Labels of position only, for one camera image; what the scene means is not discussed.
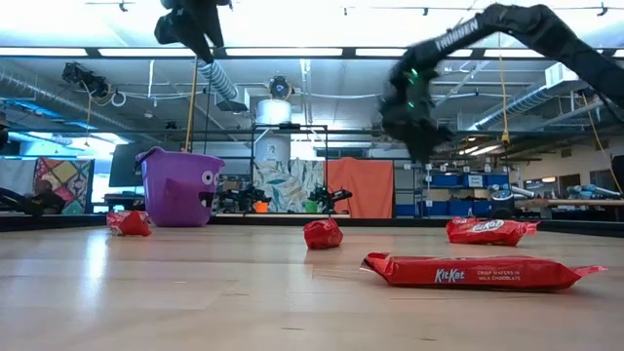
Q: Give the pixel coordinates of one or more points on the red KitKat bar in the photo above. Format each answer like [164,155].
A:
[323,235]
[129,224]
[468,273]
[487,232]

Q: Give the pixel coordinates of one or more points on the white cylinder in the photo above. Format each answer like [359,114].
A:
[273,111]

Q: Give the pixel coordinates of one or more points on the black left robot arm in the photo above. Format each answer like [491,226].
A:
[19,202]

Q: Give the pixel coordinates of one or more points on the silver ceiling duct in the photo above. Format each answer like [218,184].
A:
[526,105]

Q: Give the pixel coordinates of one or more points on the purple monster-face bucket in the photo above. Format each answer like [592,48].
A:
[178,190]

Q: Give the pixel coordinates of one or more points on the silver flexible duct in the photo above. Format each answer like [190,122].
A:
[219,80]

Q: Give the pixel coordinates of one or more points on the fluorescent ceiling lamp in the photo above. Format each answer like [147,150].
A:
[478,149]

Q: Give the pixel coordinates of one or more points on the black overhead crossbar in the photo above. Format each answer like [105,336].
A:
[478,53]

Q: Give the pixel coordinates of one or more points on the grey ceiling duct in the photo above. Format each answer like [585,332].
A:
[49,97]

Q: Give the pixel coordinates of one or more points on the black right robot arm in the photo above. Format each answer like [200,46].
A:
[536,24]

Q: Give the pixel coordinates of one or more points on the long wooden table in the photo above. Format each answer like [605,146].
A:
[570,202]

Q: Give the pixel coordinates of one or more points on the blue storage bin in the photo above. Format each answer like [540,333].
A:
[460,208]
[444,180]
[497,179]
[404,210]

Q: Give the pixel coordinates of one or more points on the black hanging device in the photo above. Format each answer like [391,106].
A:
[85,80]

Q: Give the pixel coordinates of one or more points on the black rack frame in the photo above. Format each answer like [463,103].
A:
[290,127]

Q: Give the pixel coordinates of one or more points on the black monitor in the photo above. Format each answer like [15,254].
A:
[124,166]

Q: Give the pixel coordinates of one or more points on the metal shelf rack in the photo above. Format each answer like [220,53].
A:
[424,195]

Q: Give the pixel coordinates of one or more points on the orange cloth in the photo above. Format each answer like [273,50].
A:
[361,187]

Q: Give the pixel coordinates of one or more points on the colourful patchwork quilt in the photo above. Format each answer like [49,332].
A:
[68,175]

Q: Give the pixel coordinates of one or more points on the grey ventilation box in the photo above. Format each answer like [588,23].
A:
[233,105]

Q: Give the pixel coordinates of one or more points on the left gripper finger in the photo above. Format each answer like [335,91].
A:
[215,34]
[197,31]

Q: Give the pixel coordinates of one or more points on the black aluminium table frame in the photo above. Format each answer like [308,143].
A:
[244,222]

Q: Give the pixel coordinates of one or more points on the person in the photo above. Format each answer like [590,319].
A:
[46,187]

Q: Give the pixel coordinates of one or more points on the pale blue robot arm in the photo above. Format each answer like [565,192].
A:
[595,190]
[512,191]

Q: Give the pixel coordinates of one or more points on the black round fan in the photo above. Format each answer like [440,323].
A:
[279,88]

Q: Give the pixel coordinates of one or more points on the green cup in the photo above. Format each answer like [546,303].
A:
[311,206]

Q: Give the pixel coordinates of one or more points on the orange cup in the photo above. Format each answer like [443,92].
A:
[261,207]

